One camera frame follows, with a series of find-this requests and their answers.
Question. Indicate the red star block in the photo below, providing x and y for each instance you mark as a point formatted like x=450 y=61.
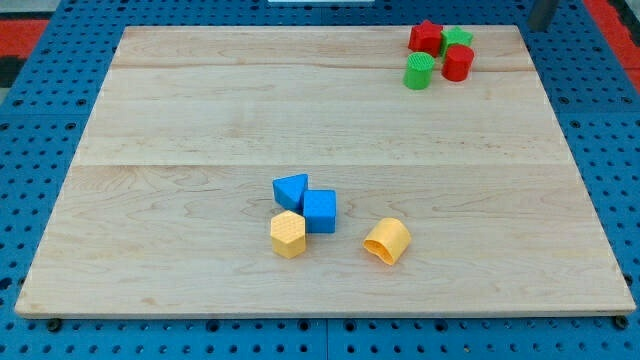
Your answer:
x=426 y=37

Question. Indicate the green cylinder block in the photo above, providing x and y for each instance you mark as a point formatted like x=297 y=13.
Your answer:
x=418 y=71

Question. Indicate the red cylinder block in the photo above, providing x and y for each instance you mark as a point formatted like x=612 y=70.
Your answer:
x=457 y=63

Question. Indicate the wooden board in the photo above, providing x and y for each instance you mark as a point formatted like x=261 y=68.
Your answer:
x=166 y=208

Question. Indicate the yellow hexagon block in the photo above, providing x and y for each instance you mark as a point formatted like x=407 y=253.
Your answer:
x=288 y=234

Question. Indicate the blue cube block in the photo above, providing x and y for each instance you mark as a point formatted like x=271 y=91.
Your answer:
x=320 y=211

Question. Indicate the blue triangle block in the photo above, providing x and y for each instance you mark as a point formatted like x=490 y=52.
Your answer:
x=289 y=191

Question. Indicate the green star block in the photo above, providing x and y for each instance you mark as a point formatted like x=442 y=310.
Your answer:
x=454 y=36

